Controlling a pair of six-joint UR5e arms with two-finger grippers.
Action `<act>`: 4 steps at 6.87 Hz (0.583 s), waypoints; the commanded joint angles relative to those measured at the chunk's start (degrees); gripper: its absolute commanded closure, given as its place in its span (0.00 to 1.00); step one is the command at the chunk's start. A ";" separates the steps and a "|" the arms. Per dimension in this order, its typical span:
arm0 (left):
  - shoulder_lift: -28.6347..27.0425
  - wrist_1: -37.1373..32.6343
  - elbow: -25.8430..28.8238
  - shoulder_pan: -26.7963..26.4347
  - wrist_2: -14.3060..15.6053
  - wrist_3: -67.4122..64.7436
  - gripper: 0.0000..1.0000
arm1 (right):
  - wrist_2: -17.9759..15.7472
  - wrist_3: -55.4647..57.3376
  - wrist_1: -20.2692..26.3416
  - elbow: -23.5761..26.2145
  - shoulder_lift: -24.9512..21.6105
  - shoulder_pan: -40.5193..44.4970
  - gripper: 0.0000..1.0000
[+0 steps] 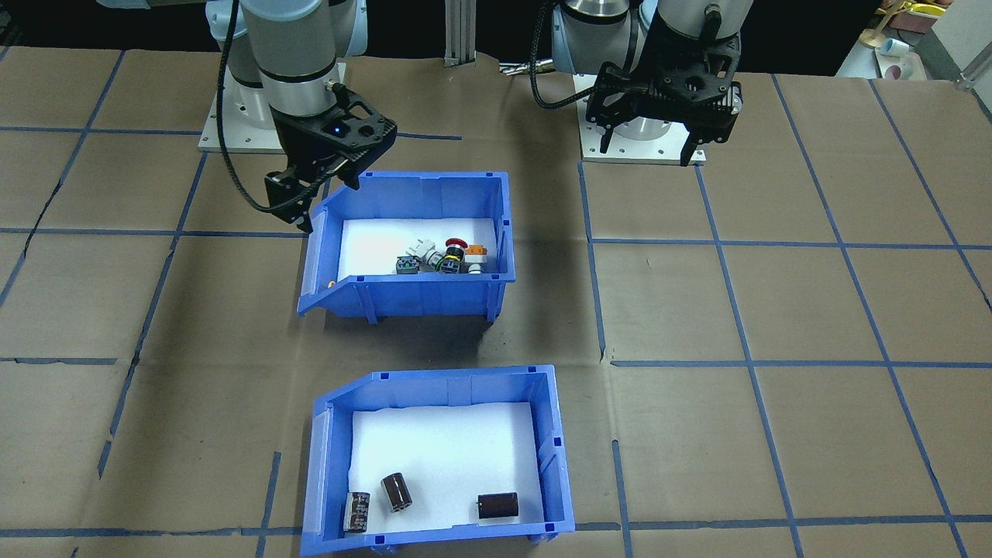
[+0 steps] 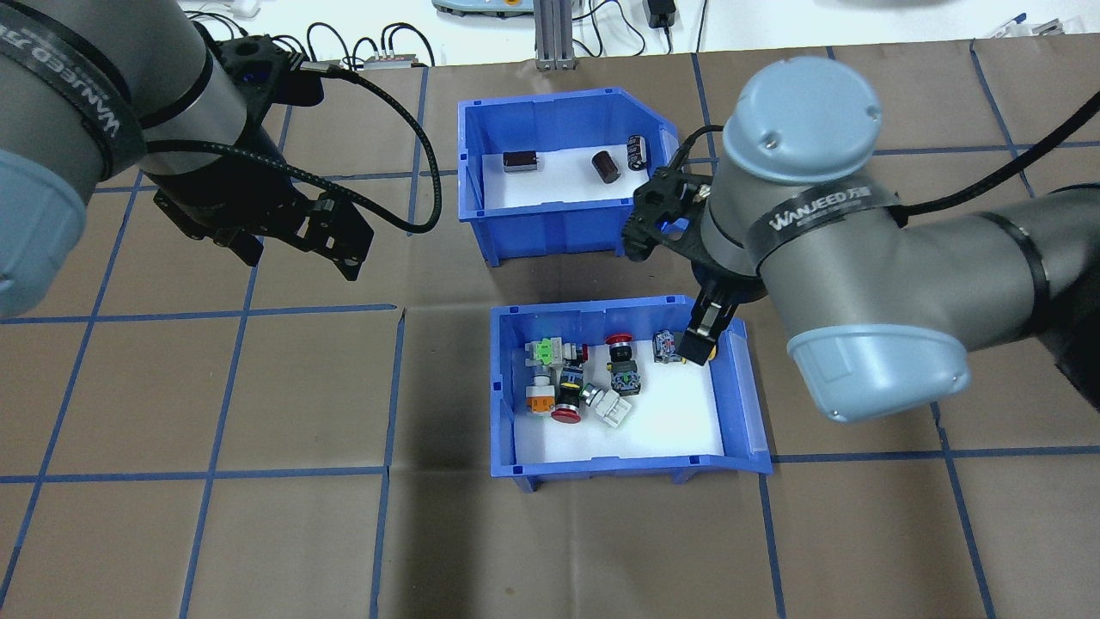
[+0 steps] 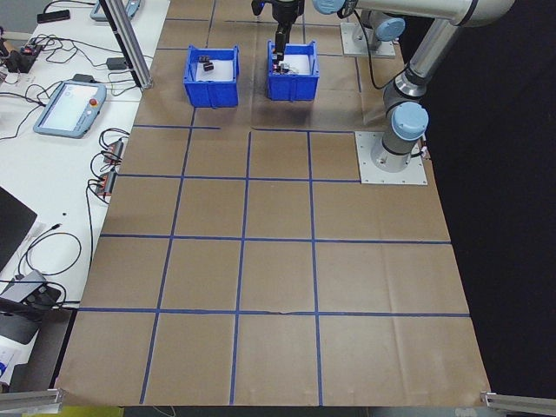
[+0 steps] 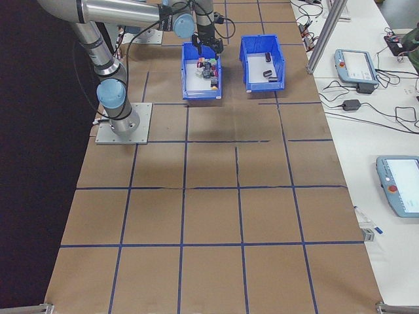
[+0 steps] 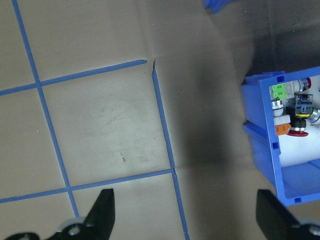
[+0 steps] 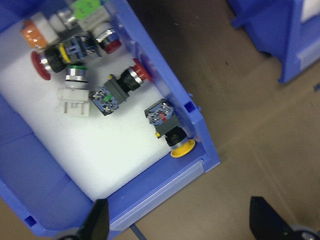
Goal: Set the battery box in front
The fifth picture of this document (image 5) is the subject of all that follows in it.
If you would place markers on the blue plastic push-button bin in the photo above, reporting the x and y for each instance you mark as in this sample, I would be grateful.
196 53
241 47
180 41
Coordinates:
265 112

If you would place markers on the blue plastic battery bin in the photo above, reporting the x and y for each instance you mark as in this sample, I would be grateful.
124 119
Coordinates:
215 5

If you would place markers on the white foam bin liner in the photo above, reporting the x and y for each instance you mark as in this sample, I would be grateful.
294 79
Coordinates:
300 152

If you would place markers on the orange block white push button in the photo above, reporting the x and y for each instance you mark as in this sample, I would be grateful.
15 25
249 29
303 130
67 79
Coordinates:
282 128

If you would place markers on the red mushroom button yellow collar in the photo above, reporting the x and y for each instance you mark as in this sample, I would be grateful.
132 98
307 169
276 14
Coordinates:
298 122

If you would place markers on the red button green block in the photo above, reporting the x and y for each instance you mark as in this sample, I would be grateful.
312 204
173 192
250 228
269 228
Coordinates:
281 91

